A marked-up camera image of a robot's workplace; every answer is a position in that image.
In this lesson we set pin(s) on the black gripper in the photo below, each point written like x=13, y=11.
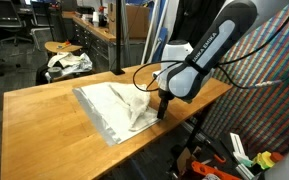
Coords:
x=166, y=95

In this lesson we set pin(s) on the crumpled white cloth on stool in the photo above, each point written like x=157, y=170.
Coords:
x=72, y=63

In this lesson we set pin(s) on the open cardboard box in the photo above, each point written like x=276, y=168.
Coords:
x=184, y=160

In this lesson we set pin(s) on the blue board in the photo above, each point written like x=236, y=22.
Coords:
x=160, y=43

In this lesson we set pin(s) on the white pipe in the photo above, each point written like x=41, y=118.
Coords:
x=159, y=30
x=149, y=31

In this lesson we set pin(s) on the black vertical stand pole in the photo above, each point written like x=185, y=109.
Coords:
x=118, y=36

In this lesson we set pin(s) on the large cardboard box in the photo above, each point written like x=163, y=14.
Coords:
x=135, y=21

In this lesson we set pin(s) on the black hanging jacket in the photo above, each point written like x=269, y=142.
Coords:
x=194, y=20

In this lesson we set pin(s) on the white cup stack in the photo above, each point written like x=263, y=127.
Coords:
x=95, y=19

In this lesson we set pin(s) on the yellow green plastic object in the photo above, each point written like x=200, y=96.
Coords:
x=263, y=159

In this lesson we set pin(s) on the round wooden stool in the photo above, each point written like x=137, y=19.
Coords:
x=62, y=47

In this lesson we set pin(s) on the orange round cap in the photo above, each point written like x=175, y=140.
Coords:
x=276, y=156

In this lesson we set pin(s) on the silver floor rail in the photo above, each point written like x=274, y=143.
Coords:
x=187, y=126

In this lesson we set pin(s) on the white aluminium rail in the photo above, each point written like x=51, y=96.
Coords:
x=239, y=146

